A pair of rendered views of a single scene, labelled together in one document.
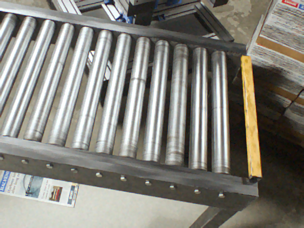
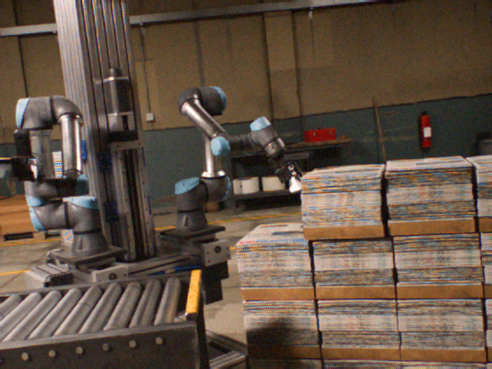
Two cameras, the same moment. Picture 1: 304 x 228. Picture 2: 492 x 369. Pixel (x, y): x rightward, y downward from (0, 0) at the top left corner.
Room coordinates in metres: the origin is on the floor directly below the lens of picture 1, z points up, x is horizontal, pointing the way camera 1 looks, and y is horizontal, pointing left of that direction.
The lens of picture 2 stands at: (-0.99, -0.52, 1.29)
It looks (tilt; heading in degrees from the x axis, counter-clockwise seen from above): 6 degrees down; 359
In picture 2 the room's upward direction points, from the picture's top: 6 degrees counter-clockwise
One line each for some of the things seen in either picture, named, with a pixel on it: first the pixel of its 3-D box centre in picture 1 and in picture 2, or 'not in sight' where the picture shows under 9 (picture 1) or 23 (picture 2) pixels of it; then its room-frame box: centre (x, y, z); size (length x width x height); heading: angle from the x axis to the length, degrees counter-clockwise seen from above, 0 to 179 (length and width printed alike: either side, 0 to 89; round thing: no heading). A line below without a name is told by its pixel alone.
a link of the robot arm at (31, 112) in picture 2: not in sight; (43, 165); (1.31, 0.24, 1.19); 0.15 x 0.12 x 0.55; 100
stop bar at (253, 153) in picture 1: (250, 110); (194, 292); (0.63, -0.37, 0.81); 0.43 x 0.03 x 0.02; 1
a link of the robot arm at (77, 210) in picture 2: not in sight; (83, 212); (1.34, 0.11, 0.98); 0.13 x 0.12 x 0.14; 100
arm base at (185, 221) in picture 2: not in sight; (191, 218); (1.63, -0.30, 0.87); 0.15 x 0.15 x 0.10
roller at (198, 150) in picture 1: (198, 105); (146, 307); (0.64, -0.22, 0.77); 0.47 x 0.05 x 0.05; 1
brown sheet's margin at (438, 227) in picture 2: not in sight; (428, 217); (1.12, -1.23, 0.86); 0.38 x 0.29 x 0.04; 163
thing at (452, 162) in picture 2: not in sight; (425, 163); (1.12, -1.23, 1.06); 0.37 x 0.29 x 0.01; 163
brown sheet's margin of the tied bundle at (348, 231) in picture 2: not in sight; (345, 227); (1.09, -0.91, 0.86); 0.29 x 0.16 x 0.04; 72
